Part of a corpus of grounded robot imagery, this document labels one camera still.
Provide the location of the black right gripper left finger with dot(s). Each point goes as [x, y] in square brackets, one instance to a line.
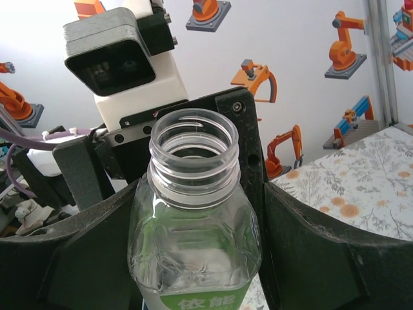
[64, 264]

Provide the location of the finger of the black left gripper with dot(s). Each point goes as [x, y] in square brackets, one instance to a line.
[84, 174]
[248, 135]

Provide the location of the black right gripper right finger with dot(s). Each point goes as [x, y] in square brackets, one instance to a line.
[322, 274]

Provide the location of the clear bottle with green label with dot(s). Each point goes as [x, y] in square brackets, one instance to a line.
[193, 232]

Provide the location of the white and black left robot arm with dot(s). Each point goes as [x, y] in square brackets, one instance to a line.
[42, 161]

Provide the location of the crumpled beige cloth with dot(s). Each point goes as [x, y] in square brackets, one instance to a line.
[29, 213]

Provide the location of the floral patterned table cover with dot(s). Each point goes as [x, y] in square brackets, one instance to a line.
[355, 177]

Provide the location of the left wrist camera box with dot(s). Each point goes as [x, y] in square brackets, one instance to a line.
[106, 48]

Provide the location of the aluminium frame post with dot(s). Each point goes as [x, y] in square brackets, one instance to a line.
[382, 64]

